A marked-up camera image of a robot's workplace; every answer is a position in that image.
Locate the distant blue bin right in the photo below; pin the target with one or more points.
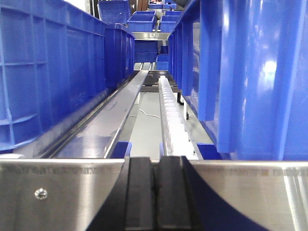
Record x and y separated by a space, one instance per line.
168 21

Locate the distant blue bin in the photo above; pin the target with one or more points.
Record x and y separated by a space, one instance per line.
142 21
168 21

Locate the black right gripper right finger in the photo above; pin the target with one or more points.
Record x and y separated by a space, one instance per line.
185 202

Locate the blue bin left front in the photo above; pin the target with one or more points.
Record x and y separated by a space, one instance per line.
51 64

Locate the steel front stop bar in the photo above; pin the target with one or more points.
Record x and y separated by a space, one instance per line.
66 194

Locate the white roller track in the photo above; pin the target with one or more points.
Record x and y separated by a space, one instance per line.
177 140

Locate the steel divider rail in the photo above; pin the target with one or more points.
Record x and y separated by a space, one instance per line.
96 135

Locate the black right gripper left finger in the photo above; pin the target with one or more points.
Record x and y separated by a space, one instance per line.
130 204

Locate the blue bin left rear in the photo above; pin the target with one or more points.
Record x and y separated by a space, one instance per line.
118 55

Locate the blue bin right front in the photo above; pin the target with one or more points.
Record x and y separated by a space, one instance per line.
242 67

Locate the distant blue bin left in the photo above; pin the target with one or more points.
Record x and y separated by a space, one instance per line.
142 21

